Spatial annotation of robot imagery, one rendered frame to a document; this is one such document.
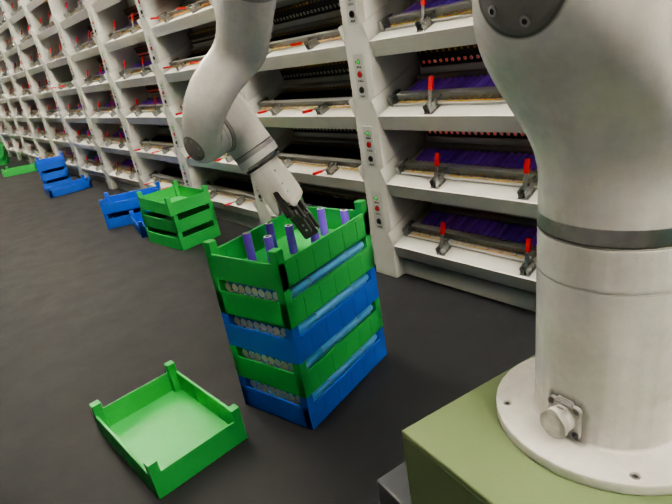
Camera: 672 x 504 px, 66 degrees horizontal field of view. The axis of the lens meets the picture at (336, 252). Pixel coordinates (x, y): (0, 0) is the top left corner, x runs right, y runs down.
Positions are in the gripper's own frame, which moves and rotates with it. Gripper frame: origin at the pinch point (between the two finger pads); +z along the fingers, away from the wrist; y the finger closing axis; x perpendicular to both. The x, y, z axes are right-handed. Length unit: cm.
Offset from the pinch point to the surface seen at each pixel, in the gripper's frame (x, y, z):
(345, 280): -0.7, -1.4, 14.8
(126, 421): -60, 9, 15
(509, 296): 25, -31, 52
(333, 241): 2.6, 0.2, 5.6
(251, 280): -12.1, 10.6, 1.2
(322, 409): -17.2, 11.2, 32.7
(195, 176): -85, -153, -20
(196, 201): -73, -111, -11
